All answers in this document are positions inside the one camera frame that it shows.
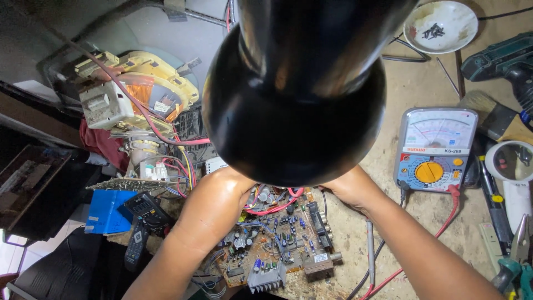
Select white magnifying glass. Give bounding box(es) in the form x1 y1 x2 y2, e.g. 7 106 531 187
485 140 533 235

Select wooden paint brush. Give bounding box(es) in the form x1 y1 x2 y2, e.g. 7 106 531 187
457 90 533 145

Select black yellow screwdriver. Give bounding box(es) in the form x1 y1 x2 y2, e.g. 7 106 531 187
477 155 514 256

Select glossy black lamp head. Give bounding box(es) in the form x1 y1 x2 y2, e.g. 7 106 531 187
202 0 420 188

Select black remote control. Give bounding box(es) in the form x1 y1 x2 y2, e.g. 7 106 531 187
124 220 151 272

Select grey picture tube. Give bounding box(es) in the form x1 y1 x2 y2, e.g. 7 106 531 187
37 0 235 109

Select person's right hand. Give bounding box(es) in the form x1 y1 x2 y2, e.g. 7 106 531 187
318 165 377 215

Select blue box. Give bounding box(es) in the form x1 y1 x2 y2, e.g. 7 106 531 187
84 189 138 236

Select black television casing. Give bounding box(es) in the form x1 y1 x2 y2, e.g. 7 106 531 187
12 226 138 300

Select black digital multimeter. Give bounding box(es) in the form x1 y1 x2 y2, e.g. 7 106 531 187
117 191 176 235

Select white plastic strip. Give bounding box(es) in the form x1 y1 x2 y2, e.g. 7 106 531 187
478 222 505 273

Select brown television circuit board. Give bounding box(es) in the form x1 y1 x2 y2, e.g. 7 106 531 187
207 184 343 294

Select white bowl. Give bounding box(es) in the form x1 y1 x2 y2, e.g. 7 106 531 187
403 0 479 55

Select grey test probe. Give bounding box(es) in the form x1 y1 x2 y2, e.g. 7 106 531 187
366 219 376 288

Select grey analog multimeter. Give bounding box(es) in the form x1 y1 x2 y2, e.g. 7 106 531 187
393 107 479 193

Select red anode wire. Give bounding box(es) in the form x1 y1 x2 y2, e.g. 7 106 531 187
56 31 212 146

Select small tube neck board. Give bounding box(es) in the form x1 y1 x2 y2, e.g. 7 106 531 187
86 177 180 193

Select red cloth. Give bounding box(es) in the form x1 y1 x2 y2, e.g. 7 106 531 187
79 118 130 172

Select green cordless drill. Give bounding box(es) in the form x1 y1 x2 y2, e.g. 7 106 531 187
460 32 533 122

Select black test lead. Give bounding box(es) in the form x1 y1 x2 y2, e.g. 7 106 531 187
346 180 411 300

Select heap of black screws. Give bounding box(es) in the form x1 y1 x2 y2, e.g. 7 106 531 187
422 22 446 41

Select yellowed deflection yoke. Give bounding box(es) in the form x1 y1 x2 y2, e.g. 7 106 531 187
74 50 200 140

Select person's left hand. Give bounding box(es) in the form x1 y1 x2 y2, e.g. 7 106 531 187
199 166 258 211

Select green handled pliers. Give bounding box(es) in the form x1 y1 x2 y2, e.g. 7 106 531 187
491 214 533 300

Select red test lead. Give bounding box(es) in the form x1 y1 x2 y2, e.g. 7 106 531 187
359 184 461 300

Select dark shelf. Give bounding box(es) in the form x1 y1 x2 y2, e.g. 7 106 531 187
0 124 102 243

